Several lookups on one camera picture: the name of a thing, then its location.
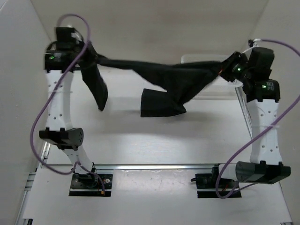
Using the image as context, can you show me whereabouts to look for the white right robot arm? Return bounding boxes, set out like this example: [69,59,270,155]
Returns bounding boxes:
[210,47,291,188]

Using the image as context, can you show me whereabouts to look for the black trousers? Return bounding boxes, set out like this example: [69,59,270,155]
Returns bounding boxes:
[78,46,226,117]

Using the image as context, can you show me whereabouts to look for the white front cover board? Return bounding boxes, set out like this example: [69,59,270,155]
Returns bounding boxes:
[23,169,292,225]

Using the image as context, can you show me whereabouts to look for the white perforated plastic basket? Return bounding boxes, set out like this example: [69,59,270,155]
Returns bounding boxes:
[181,54,242,100]

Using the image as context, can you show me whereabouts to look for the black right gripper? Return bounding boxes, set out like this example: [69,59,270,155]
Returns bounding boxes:
[211,52,253,83]

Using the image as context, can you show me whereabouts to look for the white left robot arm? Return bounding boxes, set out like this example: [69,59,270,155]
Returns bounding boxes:
[39,27,98,188]

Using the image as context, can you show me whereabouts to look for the aluminium left side rail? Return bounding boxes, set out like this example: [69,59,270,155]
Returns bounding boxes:
[15,142,51,225]

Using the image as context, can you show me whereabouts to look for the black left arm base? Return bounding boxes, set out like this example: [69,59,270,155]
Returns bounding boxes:
[69,173,113,197]

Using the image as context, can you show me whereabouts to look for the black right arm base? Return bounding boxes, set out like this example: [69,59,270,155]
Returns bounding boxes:
[190,163,246,198]

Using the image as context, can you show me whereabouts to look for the aluminium front rail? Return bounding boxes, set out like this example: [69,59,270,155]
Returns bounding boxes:
[95,164,215,171]

